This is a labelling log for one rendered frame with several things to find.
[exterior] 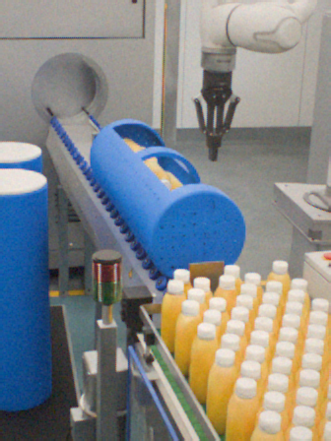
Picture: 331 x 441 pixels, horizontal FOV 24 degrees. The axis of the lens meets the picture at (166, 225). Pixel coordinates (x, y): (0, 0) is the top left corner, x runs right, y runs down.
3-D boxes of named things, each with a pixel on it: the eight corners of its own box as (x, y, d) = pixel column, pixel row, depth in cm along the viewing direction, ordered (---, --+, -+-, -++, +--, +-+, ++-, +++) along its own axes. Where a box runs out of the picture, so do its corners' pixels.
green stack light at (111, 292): (118, 289, 174) (118, 269, 172) (125, 302, 168) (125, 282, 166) (89, 292, 172) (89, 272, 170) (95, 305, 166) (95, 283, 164)
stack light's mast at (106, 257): (117, 315, 176) (118, 248, 170) (124, 328, 170) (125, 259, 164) (90, 317, 174) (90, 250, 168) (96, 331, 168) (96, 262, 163)
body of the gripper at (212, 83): (206, 72, 197) (204, 109, 200) (238, 72, 199) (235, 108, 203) (197, 67, 204) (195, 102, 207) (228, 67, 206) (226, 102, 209)
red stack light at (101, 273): (118, 269, 172) (118, 252, 170) (125, 281, 166) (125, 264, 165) (89, 272, 170) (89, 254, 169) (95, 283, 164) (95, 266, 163)
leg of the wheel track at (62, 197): (68, 292, 438) (66, 184, 416) (70, 296, 433) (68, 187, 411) (57, 293, 437) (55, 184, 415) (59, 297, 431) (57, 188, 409)
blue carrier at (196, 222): (162, 188, 309) (163, 116, 299) (244, 280, 231) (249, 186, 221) (90, 194, 302) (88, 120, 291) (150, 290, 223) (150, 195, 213)
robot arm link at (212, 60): (242, 49, 197) (240, 74, 199) (230, 44, 205) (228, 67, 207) (207, 49, 194) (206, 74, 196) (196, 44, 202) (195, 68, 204)
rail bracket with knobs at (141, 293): (152, 318, 218) (153, 283, 215) (159, 330, 212) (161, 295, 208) (116, 321, 216) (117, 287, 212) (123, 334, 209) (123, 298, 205)
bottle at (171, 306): (165, 355, 199) (168, 295, 193) (156, 343, 205) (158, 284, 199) (190, 350, 202) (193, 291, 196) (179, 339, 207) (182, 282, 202)
